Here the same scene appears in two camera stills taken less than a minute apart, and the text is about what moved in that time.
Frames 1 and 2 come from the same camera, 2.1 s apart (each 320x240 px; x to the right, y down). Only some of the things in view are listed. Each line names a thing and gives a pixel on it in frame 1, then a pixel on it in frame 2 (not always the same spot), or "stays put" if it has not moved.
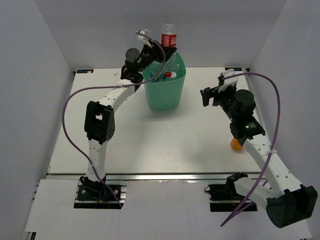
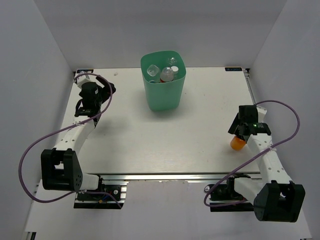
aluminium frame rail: x=150 y=177 stays put
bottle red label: x=168 y=38 -> x=167 y=74
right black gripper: x=207 y=94 -> x=233 y=128
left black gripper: x=155 y=49 -> x=105 y=92
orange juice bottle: x=235 y=145 stays put
